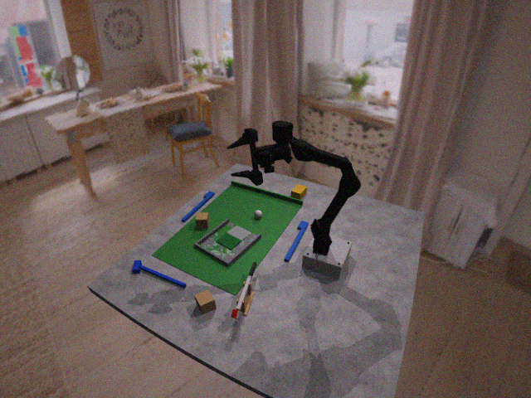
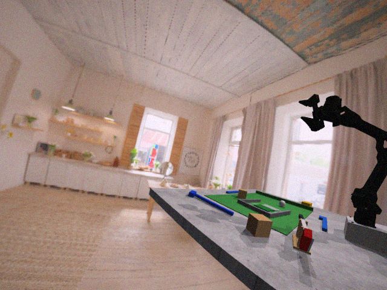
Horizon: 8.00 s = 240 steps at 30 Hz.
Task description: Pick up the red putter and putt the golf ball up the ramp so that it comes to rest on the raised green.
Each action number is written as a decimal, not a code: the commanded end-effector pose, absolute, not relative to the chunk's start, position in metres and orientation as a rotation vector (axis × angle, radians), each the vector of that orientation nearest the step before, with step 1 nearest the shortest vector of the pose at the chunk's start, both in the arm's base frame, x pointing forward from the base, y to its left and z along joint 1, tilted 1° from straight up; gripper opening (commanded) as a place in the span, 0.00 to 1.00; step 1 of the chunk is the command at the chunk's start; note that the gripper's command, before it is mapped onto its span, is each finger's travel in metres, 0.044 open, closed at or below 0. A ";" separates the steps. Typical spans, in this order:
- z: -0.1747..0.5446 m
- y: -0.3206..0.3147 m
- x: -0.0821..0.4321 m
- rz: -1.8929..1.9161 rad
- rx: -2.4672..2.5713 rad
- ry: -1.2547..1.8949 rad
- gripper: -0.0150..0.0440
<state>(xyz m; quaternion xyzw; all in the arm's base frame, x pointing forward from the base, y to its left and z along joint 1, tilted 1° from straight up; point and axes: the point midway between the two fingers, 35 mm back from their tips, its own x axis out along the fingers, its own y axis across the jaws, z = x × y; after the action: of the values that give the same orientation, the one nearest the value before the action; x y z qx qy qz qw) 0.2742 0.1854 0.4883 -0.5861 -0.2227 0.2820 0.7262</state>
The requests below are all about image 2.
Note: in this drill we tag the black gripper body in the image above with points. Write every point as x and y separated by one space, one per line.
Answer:
318 113

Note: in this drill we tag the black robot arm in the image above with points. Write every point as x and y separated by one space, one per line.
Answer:
363 199

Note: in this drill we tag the yellow block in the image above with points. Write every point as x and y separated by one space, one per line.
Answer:
307 203

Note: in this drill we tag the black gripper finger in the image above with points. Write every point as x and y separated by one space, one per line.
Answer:
307 102
311 122

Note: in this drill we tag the green rectangular mat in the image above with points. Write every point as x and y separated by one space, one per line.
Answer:
283 224

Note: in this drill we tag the brown cube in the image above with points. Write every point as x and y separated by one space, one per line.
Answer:
259 225
242 193

